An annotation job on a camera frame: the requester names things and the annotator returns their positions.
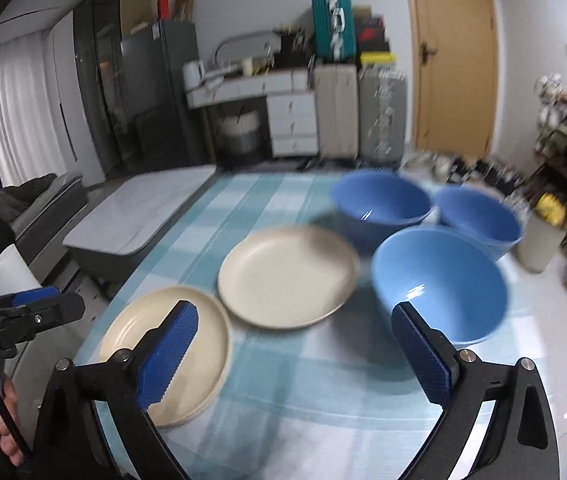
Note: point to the pile of shoes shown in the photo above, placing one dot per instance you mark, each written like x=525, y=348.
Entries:
x=463, y=167

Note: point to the blue ceramic bowl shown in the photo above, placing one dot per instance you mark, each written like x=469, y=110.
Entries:
x=438, y=275
x=378, y=200
x=483, y=225

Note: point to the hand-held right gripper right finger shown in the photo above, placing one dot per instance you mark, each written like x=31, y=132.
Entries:
x=423, y=355

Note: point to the dark glass cabinet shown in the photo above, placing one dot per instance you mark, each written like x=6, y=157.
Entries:
x=95, y=85

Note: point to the white wardrobe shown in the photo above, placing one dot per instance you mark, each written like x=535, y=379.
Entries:
x=65, y=110

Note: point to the white curtain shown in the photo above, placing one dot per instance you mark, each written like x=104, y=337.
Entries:
x=18, y=110

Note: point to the cream cylindrical bin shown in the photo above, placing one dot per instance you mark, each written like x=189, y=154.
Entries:
x=538, y=247

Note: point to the beige suitcase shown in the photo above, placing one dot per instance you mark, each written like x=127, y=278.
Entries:
x=336, y=110

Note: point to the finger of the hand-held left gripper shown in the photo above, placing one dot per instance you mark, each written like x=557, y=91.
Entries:
x=38, y=296
x=55, y=310

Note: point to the round grey white basket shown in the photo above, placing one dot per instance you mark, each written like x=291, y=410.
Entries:
x=238, y=135

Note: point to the cream ceramic plate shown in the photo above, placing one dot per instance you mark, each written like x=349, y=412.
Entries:
x=283, y=275
x=128, y=320

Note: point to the red box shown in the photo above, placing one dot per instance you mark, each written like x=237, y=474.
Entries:
x=163, y=6

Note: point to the teal checked tablecloth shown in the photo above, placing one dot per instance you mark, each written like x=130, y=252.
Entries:
x=303, y=390

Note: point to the silver arched frame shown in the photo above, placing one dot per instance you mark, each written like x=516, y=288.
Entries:
x=243, y=37

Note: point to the flat cardboard carton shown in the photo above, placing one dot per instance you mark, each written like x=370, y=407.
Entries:
x=184, y=5

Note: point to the grey refrigerator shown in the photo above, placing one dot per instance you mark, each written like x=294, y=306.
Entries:
x=163, y=85

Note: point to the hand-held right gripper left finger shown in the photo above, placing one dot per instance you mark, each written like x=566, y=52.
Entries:
x=168, y=355

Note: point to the white desk with drawers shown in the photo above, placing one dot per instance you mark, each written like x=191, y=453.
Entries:
x=291, y=120

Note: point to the wooden door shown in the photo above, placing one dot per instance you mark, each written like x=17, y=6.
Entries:
x=453, y=60

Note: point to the stack of black boxes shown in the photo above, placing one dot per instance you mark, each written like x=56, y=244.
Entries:
x=373, y=35

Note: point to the white container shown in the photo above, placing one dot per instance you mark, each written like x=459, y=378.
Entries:
x=10, y=270

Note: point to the yellow bag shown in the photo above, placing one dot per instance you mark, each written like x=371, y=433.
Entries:
x=551, y=210

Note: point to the grey suitcase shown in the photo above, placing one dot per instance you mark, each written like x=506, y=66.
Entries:
x=381, y=115

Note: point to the grey marble coffee table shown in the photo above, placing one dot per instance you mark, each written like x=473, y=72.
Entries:
x=133, y=215

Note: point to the grey sofa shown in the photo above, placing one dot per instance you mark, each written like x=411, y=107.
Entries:
x=48, y=210

